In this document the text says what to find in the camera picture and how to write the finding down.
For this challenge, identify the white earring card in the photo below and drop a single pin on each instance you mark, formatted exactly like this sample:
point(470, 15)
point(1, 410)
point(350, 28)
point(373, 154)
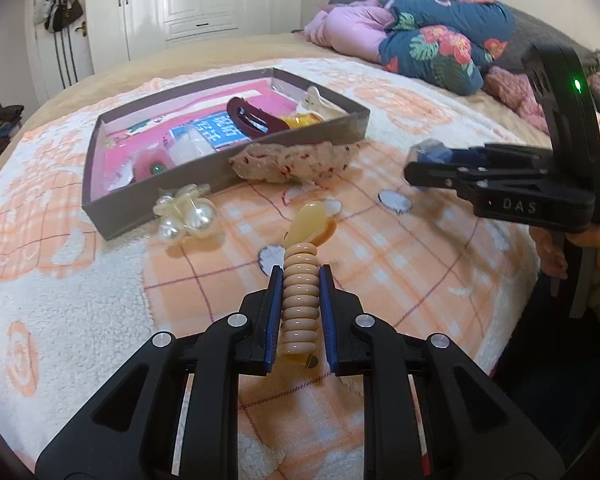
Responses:
point(188, 144)

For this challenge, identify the pink knitted blanket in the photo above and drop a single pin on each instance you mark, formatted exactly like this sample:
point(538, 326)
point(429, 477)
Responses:
point(515, 92)

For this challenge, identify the beige spiral hair clip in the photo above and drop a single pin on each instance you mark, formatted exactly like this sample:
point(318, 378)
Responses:
point(298, 337)

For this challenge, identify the pearl bow hair clip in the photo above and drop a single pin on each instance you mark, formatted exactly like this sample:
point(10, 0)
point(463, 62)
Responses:
point(186, 212)

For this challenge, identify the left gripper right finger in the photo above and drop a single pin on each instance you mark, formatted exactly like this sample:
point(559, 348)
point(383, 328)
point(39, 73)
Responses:
point(429, 411)

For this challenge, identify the pink book in box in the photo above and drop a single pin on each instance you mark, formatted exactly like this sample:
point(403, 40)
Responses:
point(148, 129)

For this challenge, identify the person's right hand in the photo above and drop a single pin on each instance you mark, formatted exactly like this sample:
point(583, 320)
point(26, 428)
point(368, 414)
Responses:
point(578, 251)

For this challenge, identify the white glossy wardrobe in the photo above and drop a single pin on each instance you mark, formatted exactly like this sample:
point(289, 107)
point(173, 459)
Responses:
point(120, 31)

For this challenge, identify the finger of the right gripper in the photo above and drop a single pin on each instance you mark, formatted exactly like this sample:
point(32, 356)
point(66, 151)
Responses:
point(464, 179)
point(494, 156)

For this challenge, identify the yellow rings in bag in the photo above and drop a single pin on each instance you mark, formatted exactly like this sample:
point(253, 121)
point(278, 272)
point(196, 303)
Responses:
point(300, 121)

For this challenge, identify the small blue packet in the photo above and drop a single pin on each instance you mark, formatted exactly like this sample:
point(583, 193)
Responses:
point(430, 151)

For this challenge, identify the white claw hair clip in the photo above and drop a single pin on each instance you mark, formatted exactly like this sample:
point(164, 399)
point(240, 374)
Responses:
point(312, 102)

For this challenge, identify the floral mesh bow hairpiece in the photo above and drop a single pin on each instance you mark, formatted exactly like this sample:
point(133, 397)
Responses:
point(275, 163)

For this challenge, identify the bags hanging on door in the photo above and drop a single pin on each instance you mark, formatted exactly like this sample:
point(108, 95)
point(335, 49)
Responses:
point(56, 15)

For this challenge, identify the blue floral quilt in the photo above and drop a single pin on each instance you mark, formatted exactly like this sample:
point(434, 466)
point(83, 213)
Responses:
point(446, 43)

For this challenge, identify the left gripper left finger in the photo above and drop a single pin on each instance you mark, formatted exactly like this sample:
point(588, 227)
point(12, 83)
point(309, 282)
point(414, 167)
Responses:
point(170, 411)

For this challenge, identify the pink quilt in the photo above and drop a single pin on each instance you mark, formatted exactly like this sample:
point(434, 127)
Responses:
point(356, 29)

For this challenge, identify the tan bed sheet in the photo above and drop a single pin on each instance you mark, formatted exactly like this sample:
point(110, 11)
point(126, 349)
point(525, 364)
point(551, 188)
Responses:
point(187, 59)

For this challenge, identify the dark red hair clip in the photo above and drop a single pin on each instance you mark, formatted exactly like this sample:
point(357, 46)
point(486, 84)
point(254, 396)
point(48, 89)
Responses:
point(252, 121)

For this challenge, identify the orange white plaid blanket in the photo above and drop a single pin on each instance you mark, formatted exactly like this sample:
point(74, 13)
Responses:
point(74, 307)

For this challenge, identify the pink flower hair accessory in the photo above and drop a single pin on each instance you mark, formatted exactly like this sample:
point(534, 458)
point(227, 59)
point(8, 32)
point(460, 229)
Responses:
point(149, 163)

